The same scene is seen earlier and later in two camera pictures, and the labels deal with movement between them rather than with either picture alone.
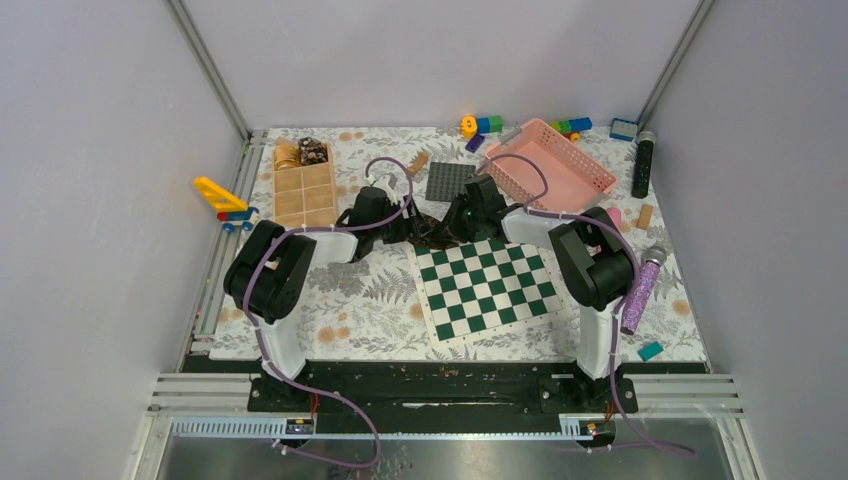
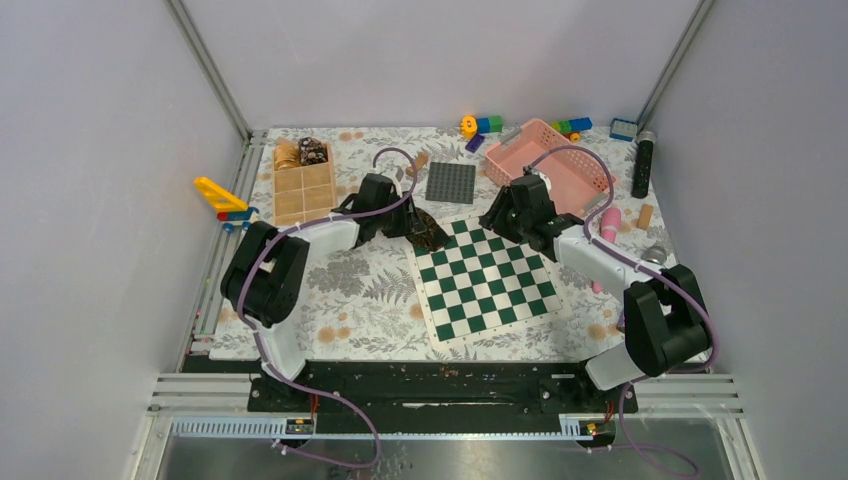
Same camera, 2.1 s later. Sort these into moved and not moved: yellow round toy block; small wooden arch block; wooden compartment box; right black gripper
Moved: right black gripper
Not moved: small wooden arch block; wooden compartment box; yellow round toy block
